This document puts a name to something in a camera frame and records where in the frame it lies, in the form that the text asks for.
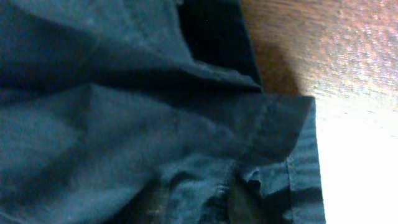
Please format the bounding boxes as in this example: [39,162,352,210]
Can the navy blue shorts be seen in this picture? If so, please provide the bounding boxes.
[1,0,326,223]

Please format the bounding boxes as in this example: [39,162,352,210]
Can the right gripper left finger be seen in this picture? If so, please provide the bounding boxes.
[105,179,169,224]

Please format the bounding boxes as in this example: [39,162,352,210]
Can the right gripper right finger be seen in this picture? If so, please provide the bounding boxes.
[227,182,264,224]

